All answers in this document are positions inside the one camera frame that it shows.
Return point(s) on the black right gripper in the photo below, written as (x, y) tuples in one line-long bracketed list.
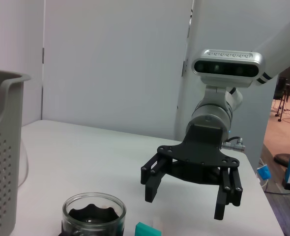
[(199, 152)]

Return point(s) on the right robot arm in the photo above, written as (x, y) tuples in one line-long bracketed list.
[(282, 49)]

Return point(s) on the grey perforated storage bin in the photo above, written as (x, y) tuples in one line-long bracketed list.
[(2, 147)]

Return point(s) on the teal brick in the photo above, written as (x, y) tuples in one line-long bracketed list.
[(146, 229)]

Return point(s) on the small blue box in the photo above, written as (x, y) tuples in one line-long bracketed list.
[(264, 173)]

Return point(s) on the black round base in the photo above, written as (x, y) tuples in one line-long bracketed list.
[(282, 159)]

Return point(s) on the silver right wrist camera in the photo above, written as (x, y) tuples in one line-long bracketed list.
[(228, 67)]

